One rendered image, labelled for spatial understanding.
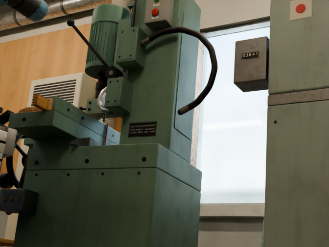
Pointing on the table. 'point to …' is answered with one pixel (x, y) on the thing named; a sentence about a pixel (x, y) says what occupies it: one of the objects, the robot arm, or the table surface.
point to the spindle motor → (104, 37)
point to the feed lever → (114, 72)
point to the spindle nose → (102, 83)
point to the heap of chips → (30, 110)
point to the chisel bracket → (91, 109)
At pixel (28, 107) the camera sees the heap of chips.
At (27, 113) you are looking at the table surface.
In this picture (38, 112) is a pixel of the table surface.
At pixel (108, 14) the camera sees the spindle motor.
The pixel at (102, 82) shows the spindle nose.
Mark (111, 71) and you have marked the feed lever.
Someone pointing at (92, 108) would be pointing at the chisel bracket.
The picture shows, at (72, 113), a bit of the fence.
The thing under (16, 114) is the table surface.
